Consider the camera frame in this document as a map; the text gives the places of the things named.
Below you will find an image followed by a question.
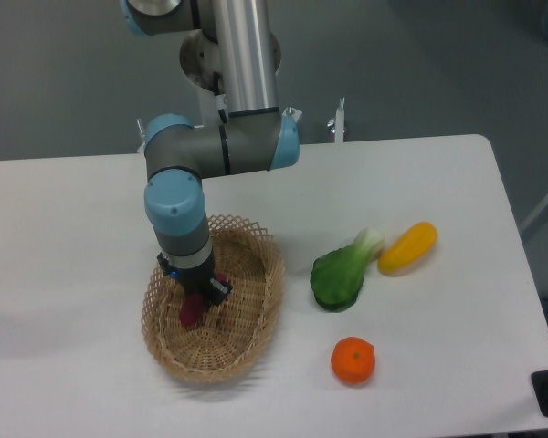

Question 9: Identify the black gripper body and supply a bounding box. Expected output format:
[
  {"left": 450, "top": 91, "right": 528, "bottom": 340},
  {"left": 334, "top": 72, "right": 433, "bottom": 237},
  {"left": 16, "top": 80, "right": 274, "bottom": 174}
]
[{"left": 157, "top": 253, "right": 233, "bottom": 307}]

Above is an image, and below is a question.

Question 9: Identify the purple sweet potato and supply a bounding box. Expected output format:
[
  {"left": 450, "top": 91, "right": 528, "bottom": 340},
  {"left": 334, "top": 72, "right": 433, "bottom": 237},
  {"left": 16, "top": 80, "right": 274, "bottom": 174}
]
[{"left": 179, "top": 274, "right": 233, "bottom": 328}]

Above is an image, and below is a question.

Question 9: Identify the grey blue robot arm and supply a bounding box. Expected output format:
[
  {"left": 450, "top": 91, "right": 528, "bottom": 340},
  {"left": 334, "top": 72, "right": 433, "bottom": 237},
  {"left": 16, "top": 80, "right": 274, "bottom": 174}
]
[{"left": 121, "top": 1, "right": 300, "bottom": 327}]

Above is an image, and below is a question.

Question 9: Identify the woven wicker basket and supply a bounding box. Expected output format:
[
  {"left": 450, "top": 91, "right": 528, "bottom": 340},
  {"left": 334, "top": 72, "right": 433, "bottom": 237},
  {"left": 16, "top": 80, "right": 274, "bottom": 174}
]
[{"left": 141, "top": 214, "right": 285, "bottom": 383}]

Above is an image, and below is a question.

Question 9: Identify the green bok choy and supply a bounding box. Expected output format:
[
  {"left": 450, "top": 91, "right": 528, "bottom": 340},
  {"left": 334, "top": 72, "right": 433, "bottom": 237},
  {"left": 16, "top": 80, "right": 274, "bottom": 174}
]
[{"left": 310, "top": 228, "right": 385, "bottom": 312}]

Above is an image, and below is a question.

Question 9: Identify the orange tangerine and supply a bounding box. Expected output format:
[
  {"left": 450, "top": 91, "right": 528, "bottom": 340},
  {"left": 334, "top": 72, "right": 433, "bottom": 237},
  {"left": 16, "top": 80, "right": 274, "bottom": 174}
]
[{"left": 330, "top": 337, "right": 375, "bottom": 385}]

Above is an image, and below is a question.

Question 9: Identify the yellow corn cob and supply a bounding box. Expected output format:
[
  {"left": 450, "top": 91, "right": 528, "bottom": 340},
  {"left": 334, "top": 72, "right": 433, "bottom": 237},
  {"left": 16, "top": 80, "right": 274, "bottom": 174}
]
[{"left": 377, "top": 222, "right": 438, "bottom": 276}]

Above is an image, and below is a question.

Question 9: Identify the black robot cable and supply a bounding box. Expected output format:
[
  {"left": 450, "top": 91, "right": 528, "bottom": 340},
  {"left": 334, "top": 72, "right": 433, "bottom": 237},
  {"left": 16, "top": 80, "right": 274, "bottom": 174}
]
[{"left": 212, "top": 71, "right": 230, "bottom": 124}]

